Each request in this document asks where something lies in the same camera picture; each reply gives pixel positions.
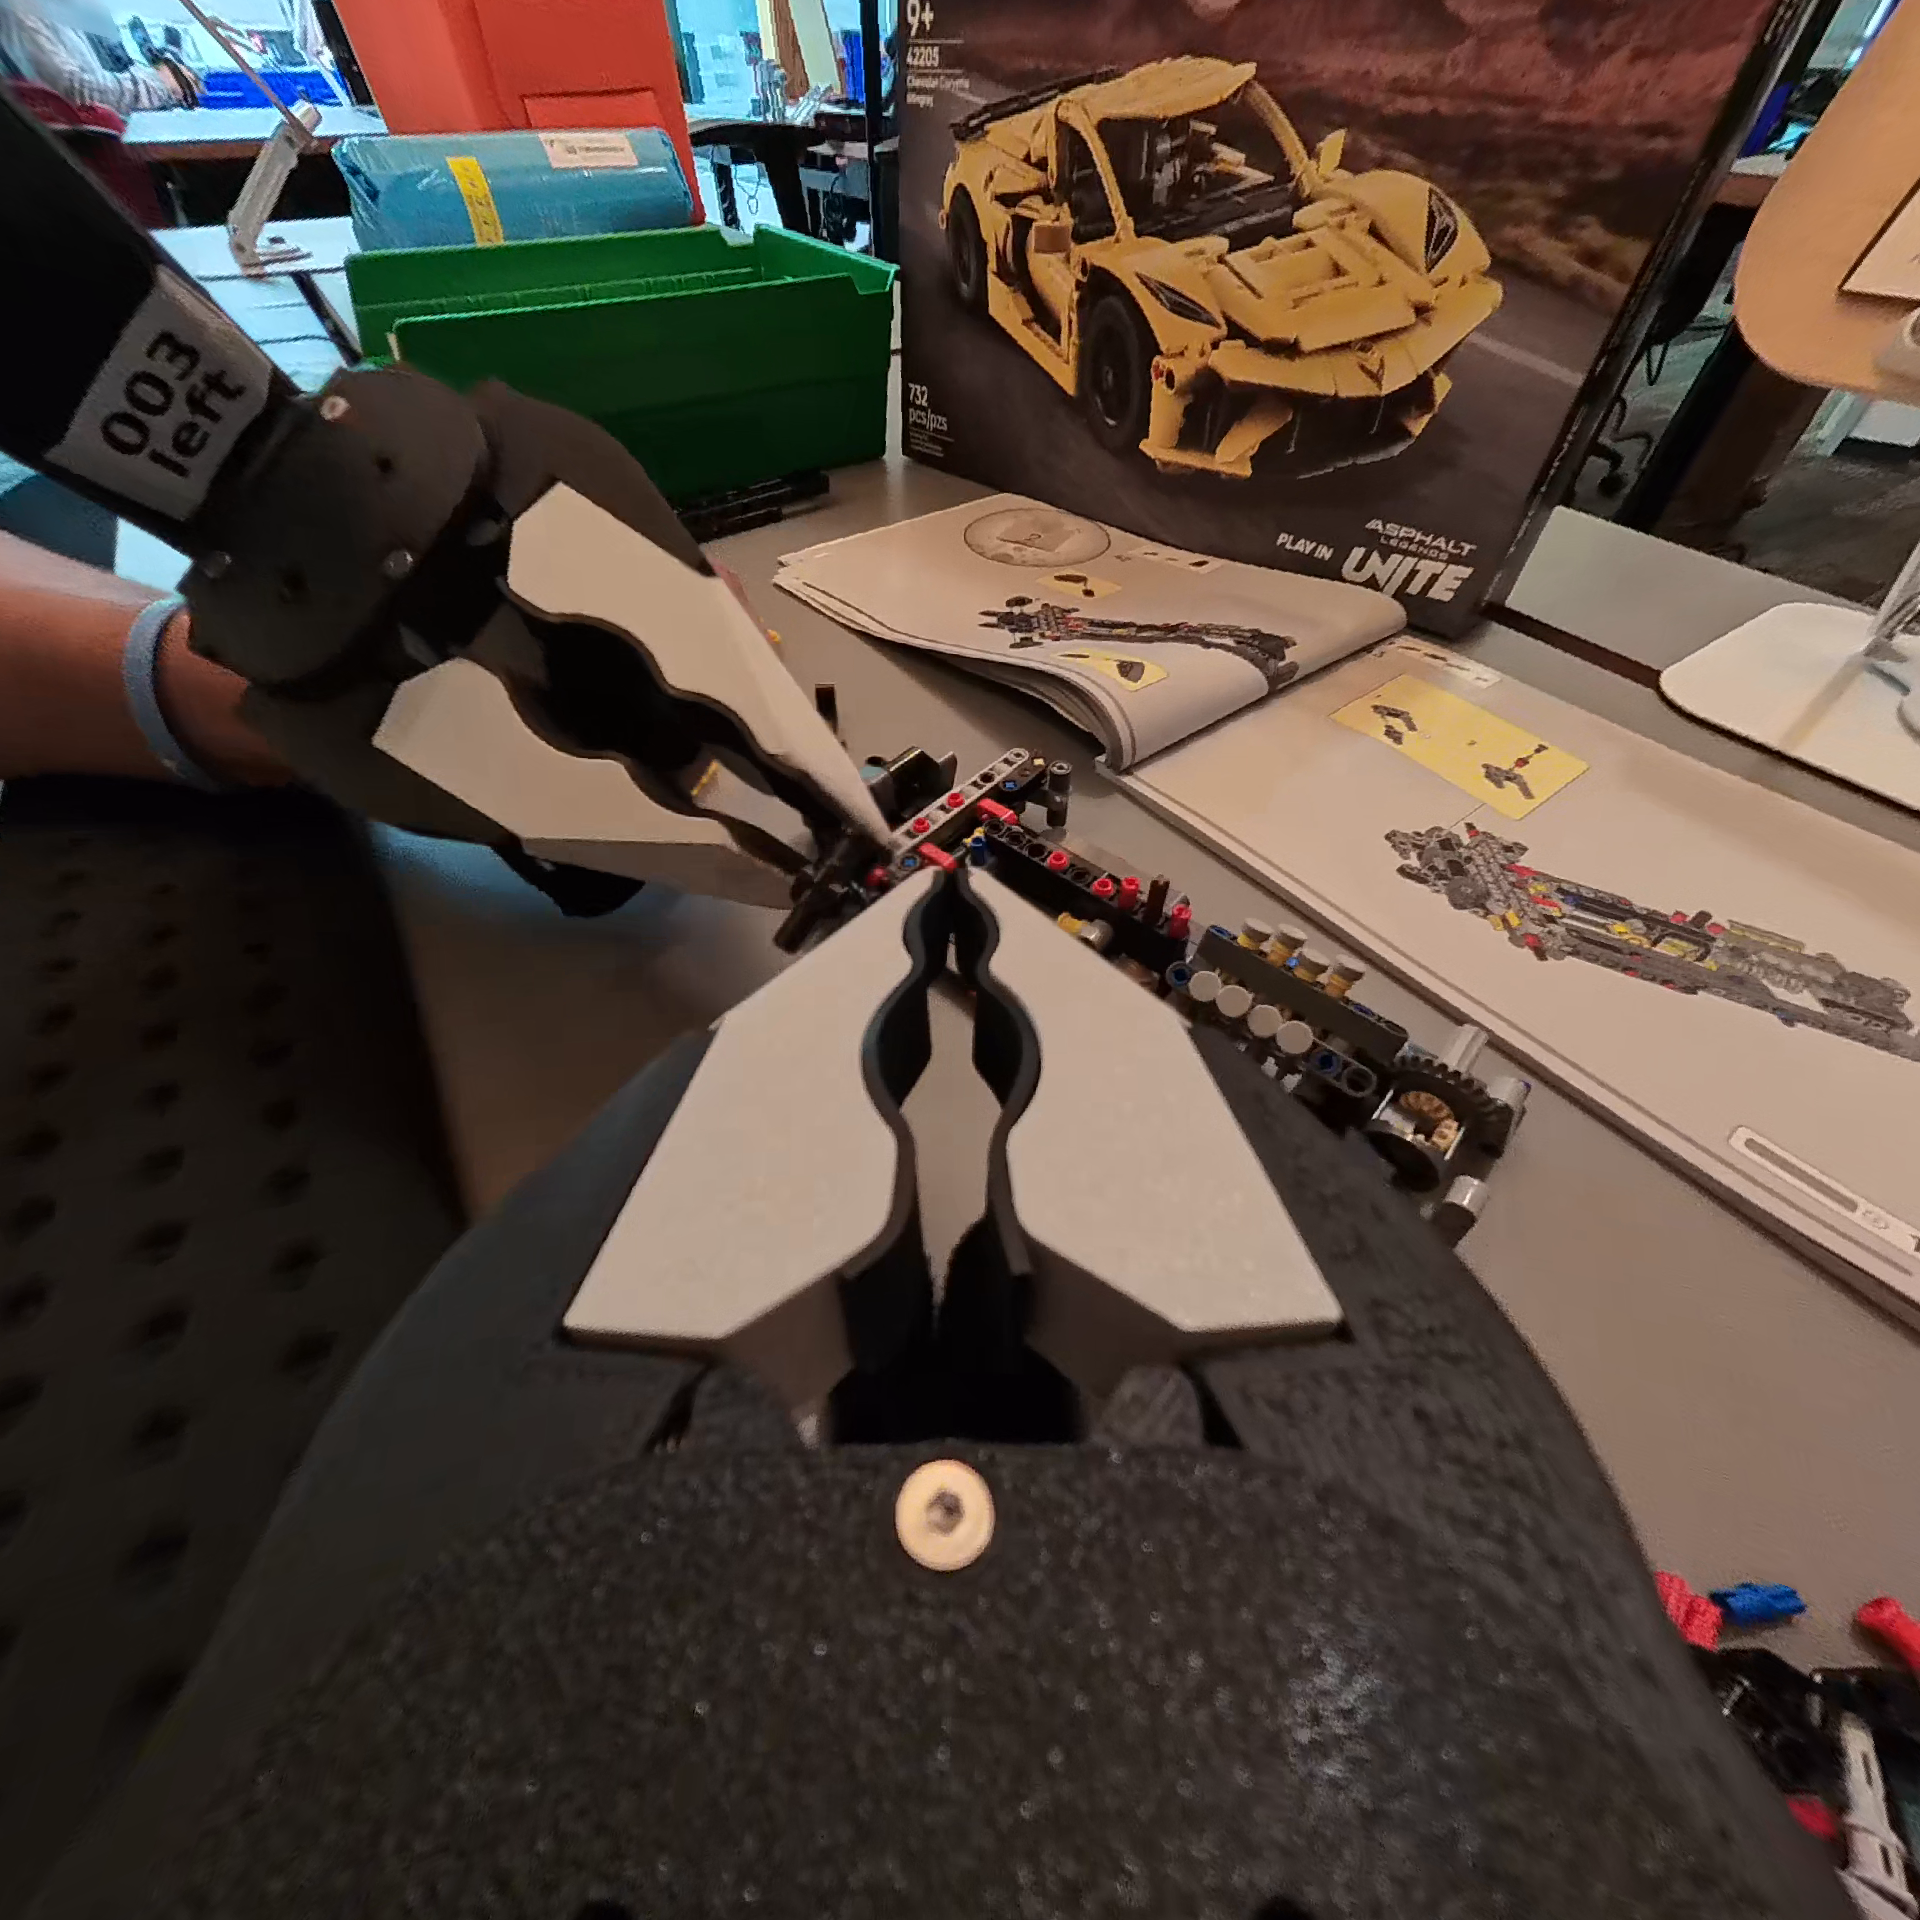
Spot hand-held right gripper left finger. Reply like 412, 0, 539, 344
563, 867, 949, 1444

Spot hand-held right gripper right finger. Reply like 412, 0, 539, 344
944, 867, 1347, 1444

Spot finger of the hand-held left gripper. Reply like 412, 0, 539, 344
372, 661, 818, 912
503, 484, 892, 864

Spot long lego chassis assembly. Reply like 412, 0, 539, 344
771, 743, 1532, 1239

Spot pile of black lego beams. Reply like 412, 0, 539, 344
677, 468, 835, 541

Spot flat lego instruction sheet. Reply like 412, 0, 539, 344
1116, 637, 1920, 1330

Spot thick open lego instruction booklet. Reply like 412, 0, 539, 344
771, 495, 1413, 775

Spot lego box with yellow car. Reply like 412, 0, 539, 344
897, 0, 1855, 638

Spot pile of mixed lego pieces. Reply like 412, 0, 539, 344
1694, 1641, 1920, 1920

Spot white background table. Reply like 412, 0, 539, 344
151, 215, 368, 396

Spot green plastic bin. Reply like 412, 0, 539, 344
344, 225, 842, 361
390, 269, 902, 512

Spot light blue wristband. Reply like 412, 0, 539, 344
118, 598, 227, 783

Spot blue wrapped package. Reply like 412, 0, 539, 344
333, 126, 698, 249

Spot orange carrier box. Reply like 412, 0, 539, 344
330, 0, 707, 229

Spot black perforated panel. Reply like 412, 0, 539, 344
0, 779, 459, 1920

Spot grey metal bracket stand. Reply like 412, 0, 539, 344
226, 98, 322, 279

